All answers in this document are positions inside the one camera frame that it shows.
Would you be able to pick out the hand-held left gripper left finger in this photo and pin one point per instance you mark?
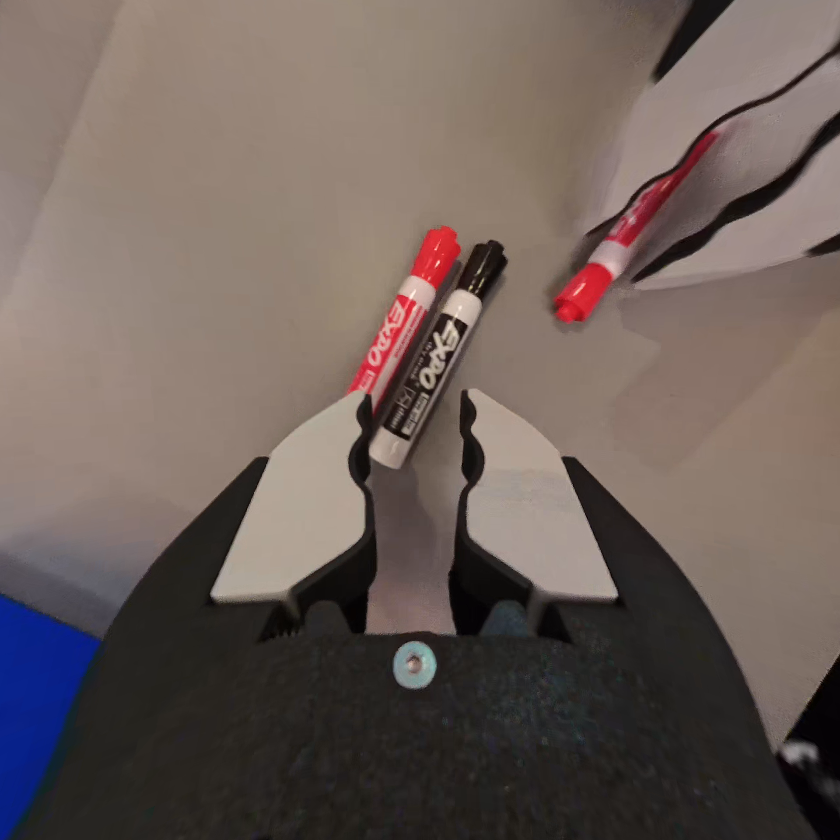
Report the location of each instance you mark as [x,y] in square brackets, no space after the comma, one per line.
[295,512]

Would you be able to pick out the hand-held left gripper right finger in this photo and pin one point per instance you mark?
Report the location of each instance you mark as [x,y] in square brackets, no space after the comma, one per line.
[531,518]

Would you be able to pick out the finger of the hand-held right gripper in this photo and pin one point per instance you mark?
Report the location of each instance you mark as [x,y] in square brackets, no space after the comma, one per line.
[774,46]
[754,236]

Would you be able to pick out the red whiteboard marker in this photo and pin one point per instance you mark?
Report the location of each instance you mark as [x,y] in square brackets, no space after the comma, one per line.
[410,305]
[590,282]

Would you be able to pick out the black whiteboard marker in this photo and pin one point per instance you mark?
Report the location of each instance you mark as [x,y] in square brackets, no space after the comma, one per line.
[439,354]

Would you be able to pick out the small blue bin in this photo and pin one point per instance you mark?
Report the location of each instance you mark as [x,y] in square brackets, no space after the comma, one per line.
[39,709]

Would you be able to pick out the grey desk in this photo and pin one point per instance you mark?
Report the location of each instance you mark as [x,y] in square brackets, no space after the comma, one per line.
[229,229]

